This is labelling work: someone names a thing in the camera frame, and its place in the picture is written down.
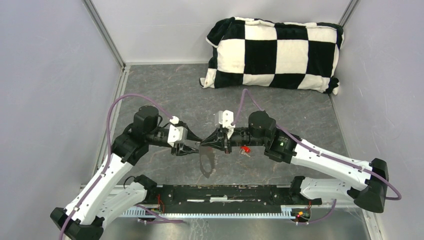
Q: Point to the black white checkered pillow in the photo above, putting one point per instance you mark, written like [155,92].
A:
[286,55]

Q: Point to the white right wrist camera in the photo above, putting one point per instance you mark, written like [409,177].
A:
[225,119]

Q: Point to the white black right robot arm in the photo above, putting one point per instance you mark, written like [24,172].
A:
[365,183]

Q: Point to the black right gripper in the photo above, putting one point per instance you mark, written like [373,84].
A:
[215,140]

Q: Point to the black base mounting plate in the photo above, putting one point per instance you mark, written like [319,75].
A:
[218,207]

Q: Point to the silver metal key holder plate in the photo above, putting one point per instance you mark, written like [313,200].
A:
[206,160]

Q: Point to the red tag key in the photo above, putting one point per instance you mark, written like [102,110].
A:
[245,151]

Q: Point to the white toothed cable duct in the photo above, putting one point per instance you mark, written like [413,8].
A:
[137,212]

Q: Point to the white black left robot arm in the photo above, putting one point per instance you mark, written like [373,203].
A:
[88,215]

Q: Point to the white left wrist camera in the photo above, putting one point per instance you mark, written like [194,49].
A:
[177,131]

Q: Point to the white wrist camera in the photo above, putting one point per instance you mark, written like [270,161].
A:
[177,131]
[225,119]

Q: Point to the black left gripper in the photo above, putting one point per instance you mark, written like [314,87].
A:
[182,150]

